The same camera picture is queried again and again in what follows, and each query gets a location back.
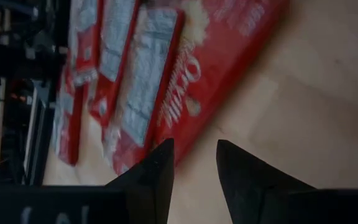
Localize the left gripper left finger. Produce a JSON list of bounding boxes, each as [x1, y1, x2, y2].
[[104, 138, 175, 224]]

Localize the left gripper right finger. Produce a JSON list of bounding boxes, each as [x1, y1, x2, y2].
[[215, 139, 316, 224]]

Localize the red microwave popcorn bag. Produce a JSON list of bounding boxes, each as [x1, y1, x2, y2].
[[152, 0, 290, 167], [87, 0, 142, 128], [103, 6, 186, 177], [50, 0, 101, 166]]

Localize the black aluminium table frame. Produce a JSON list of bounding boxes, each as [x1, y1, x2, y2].
[[23, 79, 56, 187]]

